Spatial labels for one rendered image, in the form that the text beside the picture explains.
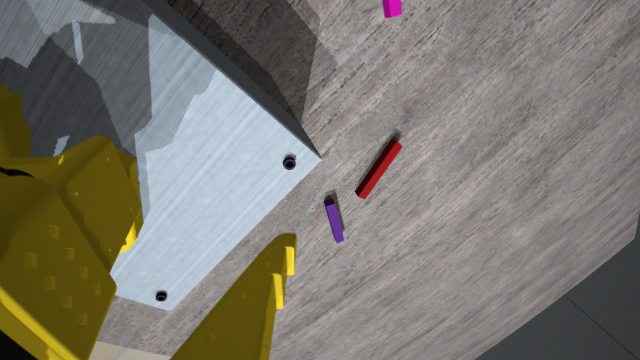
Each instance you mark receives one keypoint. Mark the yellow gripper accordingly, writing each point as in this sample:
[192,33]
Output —
[240,326]

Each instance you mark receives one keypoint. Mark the purple rod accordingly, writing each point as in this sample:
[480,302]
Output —
[334,220]

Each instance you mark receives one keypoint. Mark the red rod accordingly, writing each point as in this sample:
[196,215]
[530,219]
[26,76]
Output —
[379,167]

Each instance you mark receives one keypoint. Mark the magenta cube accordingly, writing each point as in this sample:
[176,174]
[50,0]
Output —
[392,8]

